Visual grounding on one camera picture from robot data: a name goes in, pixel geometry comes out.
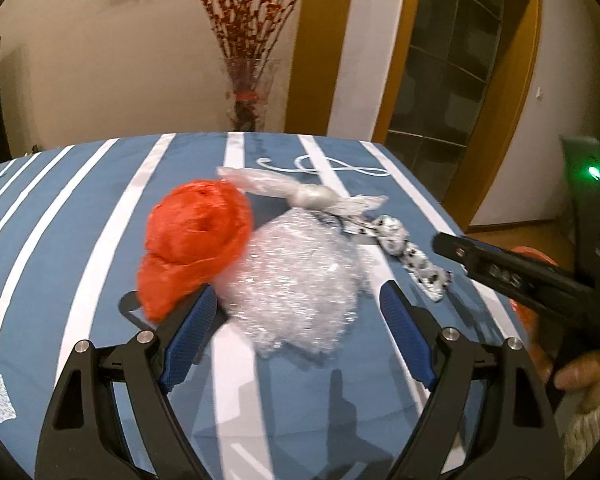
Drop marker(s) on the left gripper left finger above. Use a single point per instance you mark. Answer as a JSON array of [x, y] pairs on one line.
[[110, 417]]

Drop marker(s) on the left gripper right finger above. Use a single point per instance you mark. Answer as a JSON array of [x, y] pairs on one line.
[[487, 415]]

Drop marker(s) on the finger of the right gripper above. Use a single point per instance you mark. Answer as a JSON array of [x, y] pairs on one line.
[[504, 271]]

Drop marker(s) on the clear bubble wrap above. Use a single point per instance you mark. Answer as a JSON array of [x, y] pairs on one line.
[[296, 285]]

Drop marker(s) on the orange plastic bag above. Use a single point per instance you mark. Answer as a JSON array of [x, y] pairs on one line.
[[196, 232]]

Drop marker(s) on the white knit sleeve forearm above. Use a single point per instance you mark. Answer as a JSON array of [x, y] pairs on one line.
[[580, 432]]

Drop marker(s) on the right hand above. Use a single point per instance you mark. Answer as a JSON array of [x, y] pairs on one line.
[[581, 375]]

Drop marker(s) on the orange plastic basket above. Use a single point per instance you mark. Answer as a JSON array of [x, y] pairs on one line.
[[528, 317]]

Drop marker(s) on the black white spotted wrapper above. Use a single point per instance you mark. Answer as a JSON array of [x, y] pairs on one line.
[[390, 234]]

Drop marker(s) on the wooden framed glass door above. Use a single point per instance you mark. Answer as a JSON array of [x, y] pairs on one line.
[[459, 76]]

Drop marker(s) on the blue white striped tablecloth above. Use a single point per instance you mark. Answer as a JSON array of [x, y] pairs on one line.
[[72, 229]]

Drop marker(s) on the clear twisted plastic wrap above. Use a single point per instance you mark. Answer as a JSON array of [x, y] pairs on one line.
[[316, 197]]

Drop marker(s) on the glass vase red branches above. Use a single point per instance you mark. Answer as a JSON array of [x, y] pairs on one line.
[[247, 32]]

